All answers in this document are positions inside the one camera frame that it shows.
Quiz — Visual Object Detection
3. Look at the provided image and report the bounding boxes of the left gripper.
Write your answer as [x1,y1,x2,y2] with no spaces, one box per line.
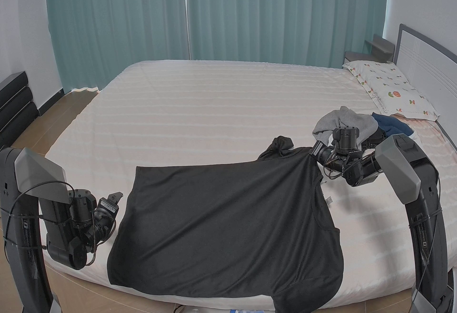
[94,191,124,230]

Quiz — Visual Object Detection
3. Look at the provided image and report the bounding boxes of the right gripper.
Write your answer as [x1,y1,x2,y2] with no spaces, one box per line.
[309,142,336,166]

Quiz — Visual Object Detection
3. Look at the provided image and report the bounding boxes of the black T-shirt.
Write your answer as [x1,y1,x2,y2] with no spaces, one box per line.
[106,135,345,313]

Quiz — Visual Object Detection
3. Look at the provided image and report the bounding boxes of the pile of clothes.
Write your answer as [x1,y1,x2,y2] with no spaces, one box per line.
[312,105,424,152]

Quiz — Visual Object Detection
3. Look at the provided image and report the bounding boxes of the bed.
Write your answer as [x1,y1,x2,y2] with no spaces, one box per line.
[11,23,457,309]

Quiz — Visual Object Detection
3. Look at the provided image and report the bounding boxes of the white printed pillow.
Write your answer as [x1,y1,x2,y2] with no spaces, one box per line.
[342,60,440,121]

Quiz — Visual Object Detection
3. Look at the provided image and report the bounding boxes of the grey bedside table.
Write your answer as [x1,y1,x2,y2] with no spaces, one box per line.
[344,34,395,63]

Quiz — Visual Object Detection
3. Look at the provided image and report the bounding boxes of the black chest of drawers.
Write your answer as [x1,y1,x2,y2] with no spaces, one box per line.
[0,71,40,150]

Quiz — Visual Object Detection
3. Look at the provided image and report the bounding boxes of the blue-green curtain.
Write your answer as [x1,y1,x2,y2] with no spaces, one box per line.
[46,0,190,94]
[186,0,390,68]

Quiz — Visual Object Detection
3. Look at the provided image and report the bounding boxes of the black cable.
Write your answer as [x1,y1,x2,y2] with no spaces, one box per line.
[0,181,74,259]

